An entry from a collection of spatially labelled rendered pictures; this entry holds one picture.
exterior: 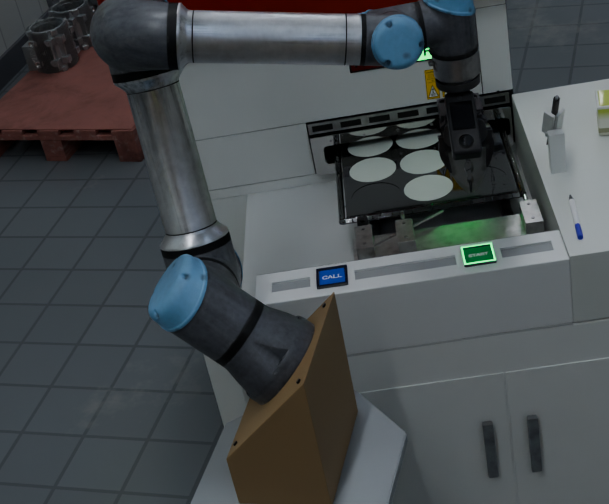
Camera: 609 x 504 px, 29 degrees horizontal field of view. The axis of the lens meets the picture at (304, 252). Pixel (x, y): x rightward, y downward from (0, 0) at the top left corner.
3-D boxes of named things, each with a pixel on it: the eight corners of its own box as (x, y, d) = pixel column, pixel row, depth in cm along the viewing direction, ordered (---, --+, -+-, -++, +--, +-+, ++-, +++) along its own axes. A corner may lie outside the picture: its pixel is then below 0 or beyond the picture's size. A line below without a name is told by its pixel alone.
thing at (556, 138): (543, 160, 228) (539, 99, 220) (563, 156, 227) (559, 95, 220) (549, 175, 223) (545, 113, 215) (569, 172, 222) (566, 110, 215)
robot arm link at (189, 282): (210, 373, 177) (135, 324, 175) (215, 342, 190) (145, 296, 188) (256, 312, 175) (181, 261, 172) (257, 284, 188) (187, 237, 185)
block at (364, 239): (356, 238, 232) (354, 225, 230) (373, 235, 232) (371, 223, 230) (358, 261, 225) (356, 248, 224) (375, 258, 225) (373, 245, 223)
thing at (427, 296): (269, 335, 221) (254, 275, 213) (563, 292, 216) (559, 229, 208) (268, 366, 213) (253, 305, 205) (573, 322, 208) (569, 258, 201)
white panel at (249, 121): (161, 202, 269) (116, 43, 247) (516, 146, 262) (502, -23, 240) (160, 209, 267) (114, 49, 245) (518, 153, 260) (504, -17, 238)
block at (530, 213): (519, 213, 229) (518, 200, 228) (537, 210, 229) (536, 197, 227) (526, 235, 223) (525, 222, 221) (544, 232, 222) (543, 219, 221)
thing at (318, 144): (316, 172, 263) (309, 135, 258) (512, 141, 259) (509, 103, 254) (316, 176, 261) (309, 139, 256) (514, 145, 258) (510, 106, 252)
